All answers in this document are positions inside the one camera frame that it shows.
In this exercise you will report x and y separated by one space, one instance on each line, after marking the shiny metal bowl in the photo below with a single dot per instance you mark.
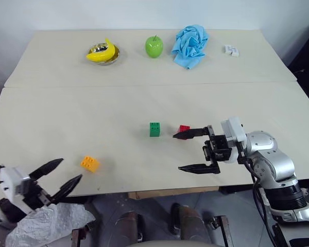
105 55

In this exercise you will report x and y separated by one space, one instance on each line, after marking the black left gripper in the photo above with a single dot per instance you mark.
36 195

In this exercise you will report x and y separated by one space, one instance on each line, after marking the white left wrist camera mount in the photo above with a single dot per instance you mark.
10 186

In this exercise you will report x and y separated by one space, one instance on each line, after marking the yellow toy banana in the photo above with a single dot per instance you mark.
103 54

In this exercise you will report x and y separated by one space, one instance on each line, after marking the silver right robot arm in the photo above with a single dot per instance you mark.
275 169

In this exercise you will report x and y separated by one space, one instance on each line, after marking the green toy brick cube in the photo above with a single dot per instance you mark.
154 129

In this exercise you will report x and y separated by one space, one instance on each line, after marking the crumpled blue cloth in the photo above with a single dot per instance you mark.
190 46

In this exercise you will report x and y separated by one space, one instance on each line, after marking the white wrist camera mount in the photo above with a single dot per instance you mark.
10 186
234 135

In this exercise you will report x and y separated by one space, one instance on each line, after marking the dark rounded robot leg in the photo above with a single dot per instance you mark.
189 223
127 229

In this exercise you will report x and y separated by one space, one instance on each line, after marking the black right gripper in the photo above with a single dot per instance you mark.
219 147

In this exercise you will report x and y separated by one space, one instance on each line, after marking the red toy brick cube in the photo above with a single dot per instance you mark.
184 130

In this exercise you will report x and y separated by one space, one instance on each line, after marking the orange toy brick cube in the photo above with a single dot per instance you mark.
90 163

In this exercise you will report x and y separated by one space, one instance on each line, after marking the white labelled eraser block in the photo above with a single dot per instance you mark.
235 51
228 49

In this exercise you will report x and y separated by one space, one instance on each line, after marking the black metal frame bracket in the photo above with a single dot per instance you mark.
222 229

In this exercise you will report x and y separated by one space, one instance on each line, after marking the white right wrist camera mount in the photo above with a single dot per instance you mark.
234 135

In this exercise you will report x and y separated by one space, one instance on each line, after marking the green toy apple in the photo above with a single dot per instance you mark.
154 46

